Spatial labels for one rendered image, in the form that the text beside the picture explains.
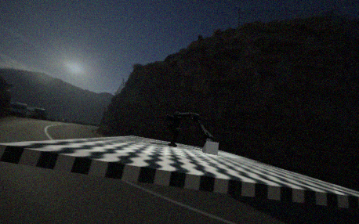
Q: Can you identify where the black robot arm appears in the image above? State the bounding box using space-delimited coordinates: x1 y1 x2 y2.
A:
166 111 213 143

